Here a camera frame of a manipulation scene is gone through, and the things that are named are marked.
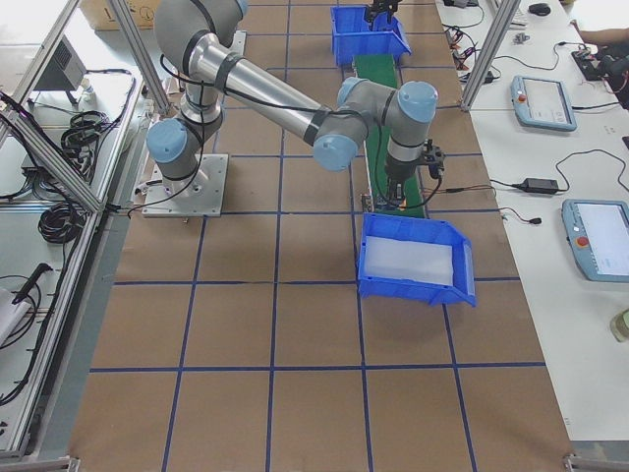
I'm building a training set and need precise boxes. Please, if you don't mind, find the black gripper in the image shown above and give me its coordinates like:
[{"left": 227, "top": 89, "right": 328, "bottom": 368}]
[
  {"left": 364, "top": 0, "right": 399, "bottom": 24},
  {"left": 385, "top": 164, "right": 416, "bottom": 208}
]

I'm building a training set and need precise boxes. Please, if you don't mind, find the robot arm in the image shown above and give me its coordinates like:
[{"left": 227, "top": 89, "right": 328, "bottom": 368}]
[{"left": 147, "top": 1, "right": 444, "bottom": 208}]

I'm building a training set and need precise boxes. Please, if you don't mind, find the person forearm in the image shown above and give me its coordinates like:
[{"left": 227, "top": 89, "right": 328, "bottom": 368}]
[{"left": 570, "top": 20, "right": 629, "bottom": 46}]

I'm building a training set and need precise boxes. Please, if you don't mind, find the blue bin left side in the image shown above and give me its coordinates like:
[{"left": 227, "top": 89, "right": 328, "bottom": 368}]
[{"left": 330, "top": 5, "right": 412, "bottom": 66}]

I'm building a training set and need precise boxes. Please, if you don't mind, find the blue bin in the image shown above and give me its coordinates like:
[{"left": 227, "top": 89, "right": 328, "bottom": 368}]
[
  {"left": 358, "top": 213, "right": 477, "bottom": 307},
  {"left": 330, "top": 5, "right": 412, "bottom": 66}
]

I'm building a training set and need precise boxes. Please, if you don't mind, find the green conveyor belt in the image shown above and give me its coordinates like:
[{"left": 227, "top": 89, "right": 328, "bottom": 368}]
[{"left": 353, "top": 54, "right": 426, "bottom": 217}]

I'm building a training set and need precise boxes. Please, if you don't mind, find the blue bin right side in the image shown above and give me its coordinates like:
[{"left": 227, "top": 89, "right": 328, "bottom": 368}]
[{"left": 358, "top": 213, "right": 477, "bottom": 307}]

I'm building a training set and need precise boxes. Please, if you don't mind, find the white foam pad right bin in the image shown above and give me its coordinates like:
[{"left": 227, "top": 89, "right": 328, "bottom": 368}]
[{"left": 364, "top": 236, "right": 454, "bottom": 285}]

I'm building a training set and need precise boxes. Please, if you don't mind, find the black power adapter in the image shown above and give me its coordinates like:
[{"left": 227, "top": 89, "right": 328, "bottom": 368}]
[{"left": 513, "top": 177, "right": 560, "bottom": 195}]

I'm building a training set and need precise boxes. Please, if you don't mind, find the black computer mouse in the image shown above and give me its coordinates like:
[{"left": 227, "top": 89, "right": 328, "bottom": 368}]
[{"left": 528, "top": 2, "right": 551, "bottom": 17}]

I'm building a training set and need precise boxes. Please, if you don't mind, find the teach pendant far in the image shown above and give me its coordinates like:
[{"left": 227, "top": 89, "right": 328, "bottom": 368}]
[{"left": 510, "top": 76, "right": 577, "bottom": 132}]

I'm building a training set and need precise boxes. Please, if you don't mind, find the teach pendant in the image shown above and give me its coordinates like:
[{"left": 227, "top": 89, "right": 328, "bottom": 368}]
[
  {"left": 561, "top": 199, "right": 628, "bottom": 283},
  {"left": 510, "top": 76, "right": 577, "bottom": 132}
]

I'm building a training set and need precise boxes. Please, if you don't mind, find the teach pendant near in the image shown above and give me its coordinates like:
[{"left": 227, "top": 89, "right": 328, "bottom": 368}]
[{"left": 561, "top": 199, "right": 628, "bottom": 283}]

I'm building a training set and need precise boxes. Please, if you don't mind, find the aluminium frame post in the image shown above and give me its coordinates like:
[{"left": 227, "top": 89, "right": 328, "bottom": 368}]
[{"left": 461, "top": 0, "right": 520, "bottom": 111}]

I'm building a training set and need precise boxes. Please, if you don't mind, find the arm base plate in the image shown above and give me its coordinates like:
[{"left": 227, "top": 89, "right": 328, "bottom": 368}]
[{"left": 141, "top": 153, "right": 229, "bottom": 217}]

